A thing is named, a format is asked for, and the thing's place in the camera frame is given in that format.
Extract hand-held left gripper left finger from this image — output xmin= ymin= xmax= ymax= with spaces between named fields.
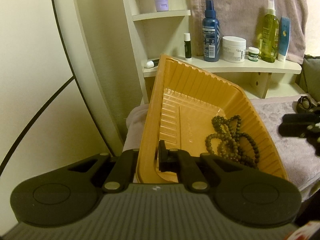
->
xmin=67 ymin=149 xmax=140 ymax=193

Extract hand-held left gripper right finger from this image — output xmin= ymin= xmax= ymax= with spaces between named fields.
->
xmin=159 ymin=140 xmax=240 ymax=191

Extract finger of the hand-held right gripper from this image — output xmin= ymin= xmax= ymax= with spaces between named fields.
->
xmin=282 ymin=114 xmax=320 ymax=125
xmin=278 ymin=122 xmax=320 ymax=155

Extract dark bead necklace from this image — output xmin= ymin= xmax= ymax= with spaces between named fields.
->
xmin=211 ymin=115 xmax=261 ymax=170

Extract orange plastic tray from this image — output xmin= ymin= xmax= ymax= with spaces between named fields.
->
xmin=136 ymin=54 xmax=289 ymax=184

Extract pink fluffy blanket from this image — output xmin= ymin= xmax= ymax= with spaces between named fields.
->
xmin=122 ymin=97 xmax=320 ymax=200

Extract grey cushion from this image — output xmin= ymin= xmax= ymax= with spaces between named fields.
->
xmin=299 ymin=54 xmax=320 ymax=96

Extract small green jar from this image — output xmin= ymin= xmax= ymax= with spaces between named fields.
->
xmin=248 ymin=47 xmax=260 ymax=61

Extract blue white tube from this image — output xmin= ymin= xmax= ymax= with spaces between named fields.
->
xmin=277 ymin=16 xmax=290 ymax=62

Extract green spray bottle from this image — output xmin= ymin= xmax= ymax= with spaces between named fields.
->
xmin=260 ymin=0 xmax=280 ymax=63

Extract cream wooden shelf unit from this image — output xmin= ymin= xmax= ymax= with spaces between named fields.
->
xmin=119 ymin=0 xmax=303 ymax=103

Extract white cream jar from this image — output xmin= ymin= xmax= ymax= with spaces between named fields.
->
xmin=222 ymin=36 xmax=247 ymax=63

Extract red white packet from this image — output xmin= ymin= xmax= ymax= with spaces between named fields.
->
xmin=292 ymin=220 xmax=320 ymax=240

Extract white lip balm stick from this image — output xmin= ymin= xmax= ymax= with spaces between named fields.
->
xmin=184 ymin=33 xmax=192 ymax=59

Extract blue spray bottle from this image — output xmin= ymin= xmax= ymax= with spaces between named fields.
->
xmin=202 ymin=0 xmax=221 ymax=62

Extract hanging pink towel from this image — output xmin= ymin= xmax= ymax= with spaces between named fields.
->
xmin=187 ymin=0 xmax=308 ymax=64

